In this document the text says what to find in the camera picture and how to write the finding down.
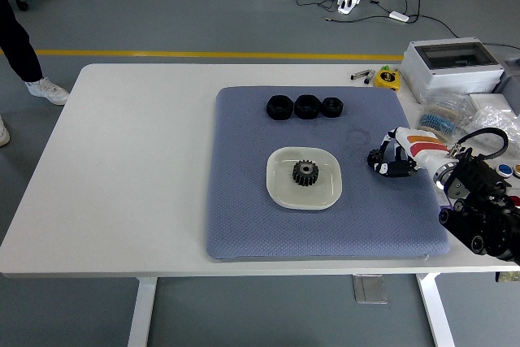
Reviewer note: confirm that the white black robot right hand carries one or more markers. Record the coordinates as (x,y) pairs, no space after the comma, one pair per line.
(422,148)

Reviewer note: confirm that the small black gear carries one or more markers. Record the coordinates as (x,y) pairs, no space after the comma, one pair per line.
(374,157)

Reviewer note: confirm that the large black gear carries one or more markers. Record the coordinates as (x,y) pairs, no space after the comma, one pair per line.
(305,174)

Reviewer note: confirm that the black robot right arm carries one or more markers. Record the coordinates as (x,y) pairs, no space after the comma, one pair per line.
(483,184)

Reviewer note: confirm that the white flat box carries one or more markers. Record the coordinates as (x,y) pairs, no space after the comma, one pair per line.
(487,101)

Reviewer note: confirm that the small black hex nut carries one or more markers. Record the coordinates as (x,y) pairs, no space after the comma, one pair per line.
(333,107)

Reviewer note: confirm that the white button control box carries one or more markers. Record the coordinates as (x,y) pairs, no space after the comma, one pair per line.
(515,184)

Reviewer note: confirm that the large black hex nut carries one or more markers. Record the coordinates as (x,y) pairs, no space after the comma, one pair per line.
(279,107)
(308,106)

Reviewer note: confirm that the bag of blue resistors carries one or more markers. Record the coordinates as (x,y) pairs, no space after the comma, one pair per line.
(438,119)

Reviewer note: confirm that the purple-edged label sheet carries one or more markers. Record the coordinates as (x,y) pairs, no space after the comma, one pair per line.
(440,199)

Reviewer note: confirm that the yellow tape measure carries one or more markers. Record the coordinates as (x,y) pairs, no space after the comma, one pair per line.
(387,79)

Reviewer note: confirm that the clear plastic parts bag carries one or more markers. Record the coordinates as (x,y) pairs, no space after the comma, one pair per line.
(495,119)

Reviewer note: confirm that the small dark marker pen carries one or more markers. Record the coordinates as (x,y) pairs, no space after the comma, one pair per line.
(367,80)

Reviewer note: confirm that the silver black marker pen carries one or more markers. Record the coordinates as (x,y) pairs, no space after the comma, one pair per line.
(359,75)

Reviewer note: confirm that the grey metal case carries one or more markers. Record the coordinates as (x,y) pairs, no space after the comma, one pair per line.
(512,79)

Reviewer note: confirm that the white floor adapter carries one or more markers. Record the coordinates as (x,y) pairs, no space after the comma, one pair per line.
(399,16)

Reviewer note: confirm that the blue-grey padded mat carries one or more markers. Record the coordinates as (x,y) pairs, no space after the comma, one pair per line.
(308,233)

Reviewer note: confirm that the white square dish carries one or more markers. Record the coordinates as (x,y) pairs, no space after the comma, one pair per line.
(280,184)

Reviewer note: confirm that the metal floor plate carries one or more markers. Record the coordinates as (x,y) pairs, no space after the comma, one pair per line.
(369,290)

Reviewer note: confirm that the white power strip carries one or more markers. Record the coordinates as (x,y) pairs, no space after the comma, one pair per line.
(348,3)

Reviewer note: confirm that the white table leg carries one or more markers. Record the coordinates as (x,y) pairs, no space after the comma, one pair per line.
(142,314)
(436,314)

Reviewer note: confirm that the person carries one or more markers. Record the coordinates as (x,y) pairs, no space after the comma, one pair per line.
(20,50)

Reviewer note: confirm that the grey electrical enclosure box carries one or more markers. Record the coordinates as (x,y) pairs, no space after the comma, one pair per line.
(451,75)

